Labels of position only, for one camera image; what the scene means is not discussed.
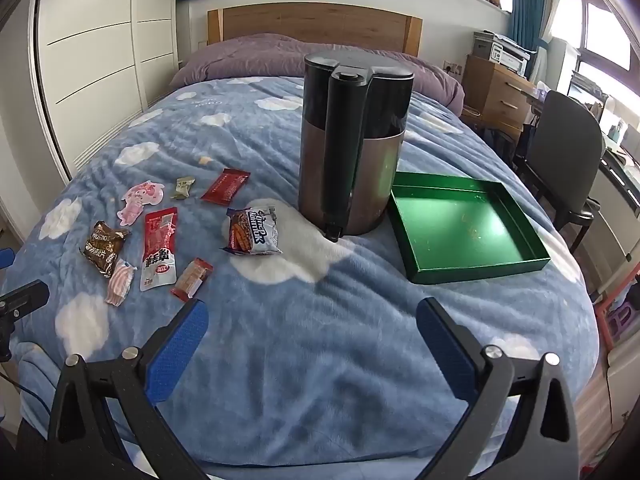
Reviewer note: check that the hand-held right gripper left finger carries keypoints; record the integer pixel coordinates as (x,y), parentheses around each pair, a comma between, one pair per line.
(177,345)

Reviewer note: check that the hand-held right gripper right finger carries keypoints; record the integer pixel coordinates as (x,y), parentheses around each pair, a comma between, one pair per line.
(445,345)

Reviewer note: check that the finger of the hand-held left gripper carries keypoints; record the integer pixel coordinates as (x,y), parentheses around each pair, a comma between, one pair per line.
(22,296)
(5,258)

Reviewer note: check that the pink striped candy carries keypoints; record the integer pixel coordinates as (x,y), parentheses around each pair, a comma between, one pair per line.
(120,282)

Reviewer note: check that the brown snack packet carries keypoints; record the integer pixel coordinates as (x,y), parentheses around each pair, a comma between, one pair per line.
(102,247)

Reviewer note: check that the red and white sausage packet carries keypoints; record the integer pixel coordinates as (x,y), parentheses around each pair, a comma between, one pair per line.
(159,245)

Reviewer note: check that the green tray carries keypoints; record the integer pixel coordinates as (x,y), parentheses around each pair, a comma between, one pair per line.
(465,225)

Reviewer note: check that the blue and silver biscuit packet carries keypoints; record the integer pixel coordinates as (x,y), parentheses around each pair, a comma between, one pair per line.
(252,232)

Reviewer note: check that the pink character snack packet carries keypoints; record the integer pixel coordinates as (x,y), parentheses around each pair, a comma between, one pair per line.
(137,200)

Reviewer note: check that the small green candy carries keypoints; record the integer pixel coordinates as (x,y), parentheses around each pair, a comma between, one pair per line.
(183,187)

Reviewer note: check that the dark red snack packet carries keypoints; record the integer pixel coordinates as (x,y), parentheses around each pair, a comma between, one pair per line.
(225,187)

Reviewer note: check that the blue cloud blanket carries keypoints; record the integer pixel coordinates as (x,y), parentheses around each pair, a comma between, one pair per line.
(300,335)

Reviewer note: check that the purple plastic stool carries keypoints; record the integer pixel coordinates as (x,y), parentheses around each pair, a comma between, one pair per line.
(625,317)

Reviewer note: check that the white wardrobe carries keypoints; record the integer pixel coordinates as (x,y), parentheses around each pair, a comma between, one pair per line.
(90,60)

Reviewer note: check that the dark grey chair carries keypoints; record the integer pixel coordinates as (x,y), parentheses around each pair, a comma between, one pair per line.
(565,150)

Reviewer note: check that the white desk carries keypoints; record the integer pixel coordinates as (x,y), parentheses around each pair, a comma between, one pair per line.
(622,195)

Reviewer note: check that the black and brown electric kettle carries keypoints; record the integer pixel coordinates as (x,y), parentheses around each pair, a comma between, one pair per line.
(350,110)

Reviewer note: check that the wooden dresser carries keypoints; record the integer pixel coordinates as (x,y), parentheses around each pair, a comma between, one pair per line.
(495,90)

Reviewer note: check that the grey printer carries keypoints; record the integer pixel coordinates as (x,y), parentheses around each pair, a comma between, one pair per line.
(505,52)

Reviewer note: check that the purple pillow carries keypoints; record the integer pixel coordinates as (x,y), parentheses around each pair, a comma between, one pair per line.
(250,55)

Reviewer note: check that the wooden headboard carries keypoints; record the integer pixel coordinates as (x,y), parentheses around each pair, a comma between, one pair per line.
(320,20)

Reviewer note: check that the window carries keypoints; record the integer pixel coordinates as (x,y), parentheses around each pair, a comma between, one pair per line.
(605,30)

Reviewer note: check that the wall socket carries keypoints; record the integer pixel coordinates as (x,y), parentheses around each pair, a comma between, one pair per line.
(452,67)

